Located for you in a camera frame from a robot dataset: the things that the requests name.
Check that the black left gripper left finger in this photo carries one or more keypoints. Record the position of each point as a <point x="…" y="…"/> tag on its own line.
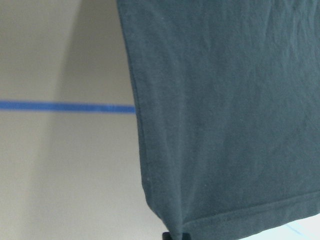
<point x="166" y="236"/>

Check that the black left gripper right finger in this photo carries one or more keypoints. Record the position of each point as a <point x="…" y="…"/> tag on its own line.
<point x="186" y="236"/>

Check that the black printed t-shirt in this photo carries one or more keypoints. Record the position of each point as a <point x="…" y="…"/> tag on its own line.
<point x="227" y="100"/>

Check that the brown paper table cover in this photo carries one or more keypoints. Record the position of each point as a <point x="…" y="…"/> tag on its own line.
<point x="69" y="145"/>

